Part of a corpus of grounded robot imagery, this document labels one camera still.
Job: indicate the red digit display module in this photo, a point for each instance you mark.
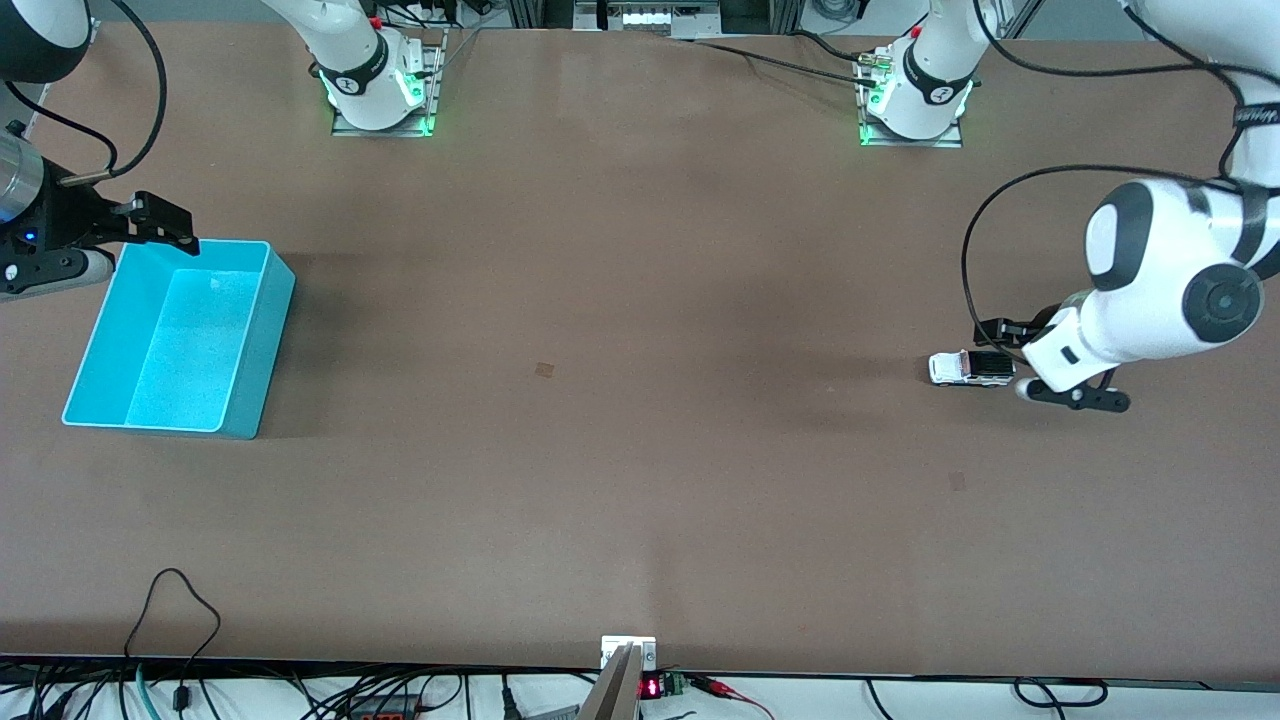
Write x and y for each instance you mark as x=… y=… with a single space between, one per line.
x=652 y=687

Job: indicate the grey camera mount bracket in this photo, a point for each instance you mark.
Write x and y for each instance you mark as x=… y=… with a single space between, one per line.
x=620 y=690

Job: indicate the black power strip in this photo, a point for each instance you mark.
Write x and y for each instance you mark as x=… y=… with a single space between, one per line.
x=385 y=708

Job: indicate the cyan plastic bin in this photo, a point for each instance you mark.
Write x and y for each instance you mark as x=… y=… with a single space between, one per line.
x=190 y=350

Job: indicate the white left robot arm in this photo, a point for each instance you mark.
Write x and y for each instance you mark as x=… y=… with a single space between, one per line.
x=1150 y=300

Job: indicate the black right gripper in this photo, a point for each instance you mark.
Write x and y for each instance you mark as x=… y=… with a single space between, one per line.
x=70 y=220

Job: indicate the white jeep toy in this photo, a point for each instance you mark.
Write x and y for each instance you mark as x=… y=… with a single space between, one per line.
x=950 y=368

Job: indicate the aluminium corner bracket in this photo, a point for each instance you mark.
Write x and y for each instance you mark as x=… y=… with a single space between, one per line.
x=92 y=32

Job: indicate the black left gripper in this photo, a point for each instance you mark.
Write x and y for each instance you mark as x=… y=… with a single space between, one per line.
x=1040 y=323

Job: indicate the red black clip lead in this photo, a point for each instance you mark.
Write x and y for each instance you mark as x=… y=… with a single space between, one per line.
x=725 y=688

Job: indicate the aluminium frame with light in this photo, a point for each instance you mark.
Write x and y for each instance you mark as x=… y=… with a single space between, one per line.
x=650 y=18

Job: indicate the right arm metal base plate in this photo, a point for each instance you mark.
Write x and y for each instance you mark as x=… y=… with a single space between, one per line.
x=380 y=131

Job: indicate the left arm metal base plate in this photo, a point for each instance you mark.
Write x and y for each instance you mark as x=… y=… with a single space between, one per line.
x=910 y=143

